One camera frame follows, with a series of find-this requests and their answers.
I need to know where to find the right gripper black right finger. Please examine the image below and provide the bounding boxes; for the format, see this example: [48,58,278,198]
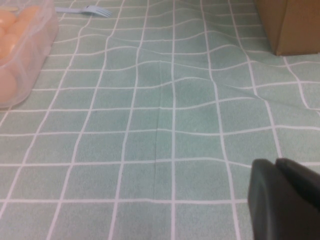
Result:
[276,157,320,207]

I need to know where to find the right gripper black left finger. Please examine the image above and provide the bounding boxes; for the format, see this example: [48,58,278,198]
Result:
[247,158,320,240]

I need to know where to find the brown cardboard box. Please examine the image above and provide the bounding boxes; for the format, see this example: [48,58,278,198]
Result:
[252,0,320,56]

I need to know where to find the transparent plastic egg box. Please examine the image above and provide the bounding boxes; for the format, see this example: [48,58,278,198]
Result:
[0,0,60,110]

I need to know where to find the beige plastic egg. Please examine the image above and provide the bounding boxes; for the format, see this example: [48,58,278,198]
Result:
[0,11,17,28]

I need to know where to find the green checked tablecloth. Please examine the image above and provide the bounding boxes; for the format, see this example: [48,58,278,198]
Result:
[0,0,320,240]

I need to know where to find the blue plastic fork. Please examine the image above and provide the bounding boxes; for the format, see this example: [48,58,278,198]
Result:
[54,4,113,18]

